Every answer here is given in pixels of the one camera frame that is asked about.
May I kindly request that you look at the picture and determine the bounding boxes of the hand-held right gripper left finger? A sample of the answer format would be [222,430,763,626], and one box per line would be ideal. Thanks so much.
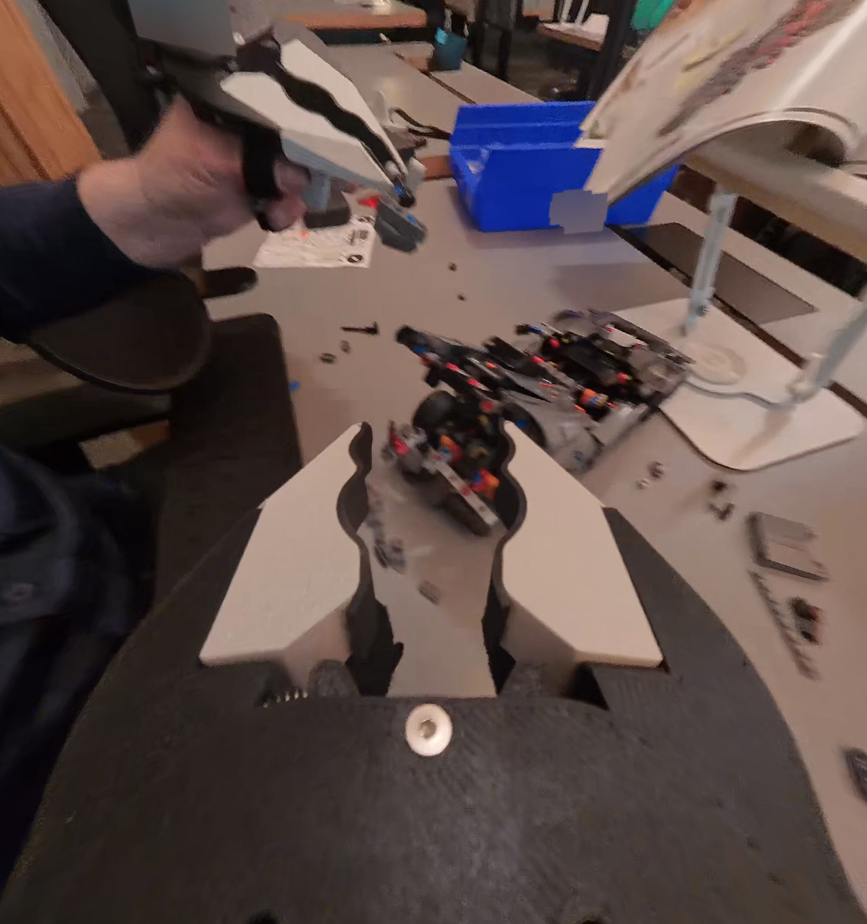
[199,422,405,697]

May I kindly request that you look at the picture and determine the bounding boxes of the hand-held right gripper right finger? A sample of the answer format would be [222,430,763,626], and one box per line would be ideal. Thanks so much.
[482,420,665,697]

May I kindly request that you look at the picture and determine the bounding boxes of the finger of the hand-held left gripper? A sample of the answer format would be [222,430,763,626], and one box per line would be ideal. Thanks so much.
[220,71,414,206]
[271,36,428,190]

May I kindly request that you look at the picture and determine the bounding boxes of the black grey lego car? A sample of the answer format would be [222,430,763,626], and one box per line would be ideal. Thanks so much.
[381,325,602,539]

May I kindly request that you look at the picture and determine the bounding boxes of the person's left forearm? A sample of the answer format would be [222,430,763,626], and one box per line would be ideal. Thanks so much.
[0,179,142,347]

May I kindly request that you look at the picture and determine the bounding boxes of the scattered loose lego pieces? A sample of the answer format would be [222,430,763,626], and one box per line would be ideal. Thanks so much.
[634,459,867,825]

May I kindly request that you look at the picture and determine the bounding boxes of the black lego body section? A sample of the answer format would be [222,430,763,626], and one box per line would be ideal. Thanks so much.
[516,309,694,452]

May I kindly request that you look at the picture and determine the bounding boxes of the person's left hand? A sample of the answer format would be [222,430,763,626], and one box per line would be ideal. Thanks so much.
[78,94,311,270]

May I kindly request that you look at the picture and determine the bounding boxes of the white sticker sheet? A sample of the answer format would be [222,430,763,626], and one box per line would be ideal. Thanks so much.
[254,220,376,270]

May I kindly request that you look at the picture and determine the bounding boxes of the wooden pillar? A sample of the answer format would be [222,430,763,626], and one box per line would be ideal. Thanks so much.
[0,0,102,181]

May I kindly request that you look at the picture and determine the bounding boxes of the blue plastic bin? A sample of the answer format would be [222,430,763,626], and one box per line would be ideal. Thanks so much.
[449,101,683,233]

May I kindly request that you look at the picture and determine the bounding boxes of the white booklet stand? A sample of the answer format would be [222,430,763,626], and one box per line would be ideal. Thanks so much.
[614,133,867,472]

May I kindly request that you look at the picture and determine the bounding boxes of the black chair armrest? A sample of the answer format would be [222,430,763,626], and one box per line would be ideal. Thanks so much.
[29,273,212,394]

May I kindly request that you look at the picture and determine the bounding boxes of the person's torso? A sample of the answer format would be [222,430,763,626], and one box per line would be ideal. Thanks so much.
[0,426,160,924]

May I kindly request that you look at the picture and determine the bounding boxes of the open instruction booklet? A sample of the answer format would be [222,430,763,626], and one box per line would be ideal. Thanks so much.
[580,0,867,205]

